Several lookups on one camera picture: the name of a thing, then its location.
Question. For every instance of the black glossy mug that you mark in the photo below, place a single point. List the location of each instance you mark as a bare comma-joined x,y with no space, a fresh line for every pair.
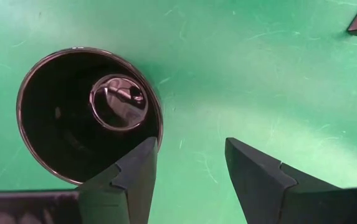
66,124

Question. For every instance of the green table mat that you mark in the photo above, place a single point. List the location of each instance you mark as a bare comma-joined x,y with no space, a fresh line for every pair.
259,77

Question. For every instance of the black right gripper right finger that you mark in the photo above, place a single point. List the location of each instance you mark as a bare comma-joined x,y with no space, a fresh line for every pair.
259,186

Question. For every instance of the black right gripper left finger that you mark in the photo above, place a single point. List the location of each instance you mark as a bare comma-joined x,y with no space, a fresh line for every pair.
125,193

